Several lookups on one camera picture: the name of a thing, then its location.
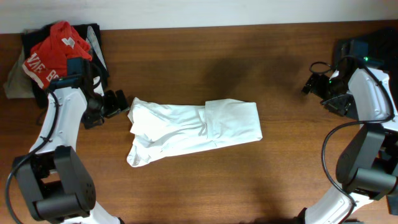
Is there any black folded garment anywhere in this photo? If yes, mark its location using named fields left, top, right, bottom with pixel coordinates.
left=21, top=23, right=109, bottom=109

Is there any dark garment at right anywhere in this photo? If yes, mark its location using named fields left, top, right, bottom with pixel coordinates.
left=332, top=27, right=397, bottom=103

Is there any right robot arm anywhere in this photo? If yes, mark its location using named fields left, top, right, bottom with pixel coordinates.
left=295, top=39, right=397, bottom=223

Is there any red printed t-shirt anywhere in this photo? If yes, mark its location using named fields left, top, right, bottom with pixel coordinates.
left=22, top=21, right=92, bottom=90

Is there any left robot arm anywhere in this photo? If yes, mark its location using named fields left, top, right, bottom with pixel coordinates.
left=5, top=58, right=130, bottom=223

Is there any grey folded garment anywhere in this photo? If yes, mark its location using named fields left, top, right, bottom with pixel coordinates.
left=3, top=48, right=34, bottom=99

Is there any white t-shirt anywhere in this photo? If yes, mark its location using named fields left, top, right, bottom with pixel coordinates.
left=126, top=98, right=262, bottom=167

